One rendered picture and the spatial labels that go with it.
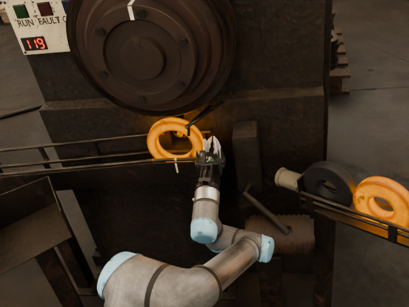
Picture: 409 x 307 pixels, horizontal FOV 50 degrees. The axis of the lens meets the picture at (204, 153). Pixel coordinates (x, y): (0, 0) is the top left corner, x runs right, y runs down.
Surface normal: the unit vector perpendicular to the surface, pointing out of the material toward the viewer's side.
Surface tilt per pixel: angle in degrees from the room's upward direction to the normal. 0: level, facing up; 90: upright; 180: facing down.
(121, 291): 48
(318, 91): 0
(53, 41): 90
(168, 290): 35
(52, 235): 5
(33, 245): 5
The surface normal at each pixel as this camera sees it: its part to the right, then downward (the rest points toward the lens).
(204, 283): 0.59, -0.53
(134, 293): -0.44, -0.06
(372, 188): -0.67, 0.52
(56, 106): -0.14, -0.79
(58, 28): -0.13, 0.61
